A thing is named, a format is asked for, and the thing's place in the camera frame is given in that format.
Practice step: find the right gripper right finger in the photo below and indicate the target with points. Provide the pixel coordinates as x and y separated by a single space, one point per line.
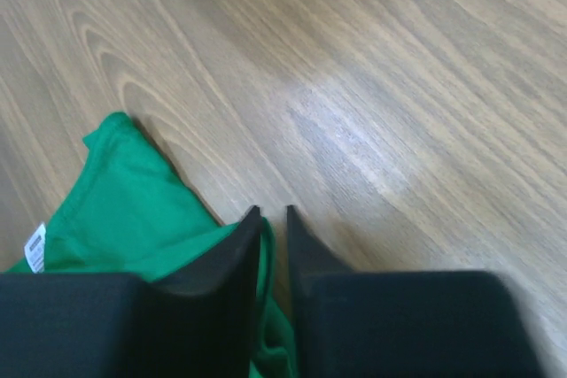
401 324

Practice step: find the green t-shirt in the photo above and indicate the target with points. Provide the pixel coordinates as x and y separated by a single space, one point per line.
130 213

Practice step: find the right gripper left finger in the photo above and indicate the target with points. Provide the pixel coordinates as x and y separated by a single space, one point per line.
197 322

